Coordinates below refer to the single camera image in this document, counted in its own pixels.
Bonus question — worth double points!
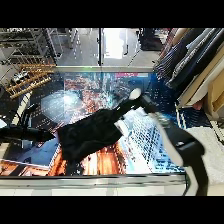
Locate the black trousers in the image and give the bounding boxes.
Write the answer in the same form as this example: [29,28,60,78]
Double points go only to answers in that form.
[56,107,125,165]

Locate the wooden clothes hangers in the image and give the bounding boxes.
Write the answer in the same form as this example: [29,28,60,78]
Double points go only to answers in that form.
[5,63,57,100]

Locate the heap of clothes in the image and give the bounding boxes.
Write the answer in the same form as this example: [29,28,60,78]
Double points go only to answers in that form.
[153,27,224,108]

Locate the white garment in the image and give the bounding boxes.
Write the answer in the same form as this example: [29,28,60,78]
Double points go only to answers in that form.
[186,125,224,197]

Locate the silver frame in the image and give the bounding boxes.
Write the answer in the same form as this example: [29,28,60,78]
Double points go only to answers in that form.
[0,173,188,197]

